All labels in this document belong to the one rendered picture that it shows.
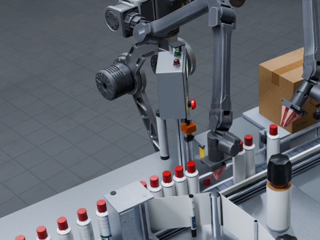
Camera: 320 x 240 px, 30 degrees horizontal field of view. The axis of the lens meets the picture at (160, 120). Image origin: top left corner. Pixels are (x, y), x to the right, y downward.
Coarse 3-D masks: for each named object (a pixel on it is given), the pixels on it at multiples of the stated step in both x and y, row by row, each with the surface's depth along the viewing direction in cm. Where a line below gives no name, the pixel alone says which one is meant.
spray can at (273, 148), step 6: (270, 126) 240; (276, 126) 239; (270, 132) 240; (276, 132) 240; (270, 138) 240; (276, 138) 240; (270, 144) 242; (276, 144) 241; (270, 150) 243; (276, 150) 243; (270, 156) 245
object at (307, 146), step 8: (304, 144) 262; (312, 144) 262; (288, 152) 258; (296, 152) 258; (256, 168) 251; (264, 168) 250; (264, 176) 246; (224, 184) 244; (232, 184) 243; (248, 184) 242; (232, 192) 239; (152, 232) 223
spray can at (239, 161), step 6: (240, 144) 231; (240, 150) 233; (240, 156) 233; (234, 162) 236; (240, 162) 234; (234, 168) 237; (240, 168) 236; (234, 174) 239; (240, 174) 237; (234, 180) 241; (240, 180) 239
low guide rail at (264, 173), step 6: (306, 150) 252; (312, 150) 253; (294, 156) 250; (300, 156) 250; (258, 174) 241; (264, 174) 243; (246, 180) 239; (252, 180) 240; (234, 186) 236; (240, 186) 238; (222, 192) 234; (228, 192) 236
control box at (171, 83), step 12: (168, 60) 210; (180, 60) 209; (156, 72) 203; (168, 72) 203; (180, 72) 202; (168, 84) 205; (180, 84) 205; (168, 96) 208; (180, 96) 207; (168, 108) 210; (180, 108) 210
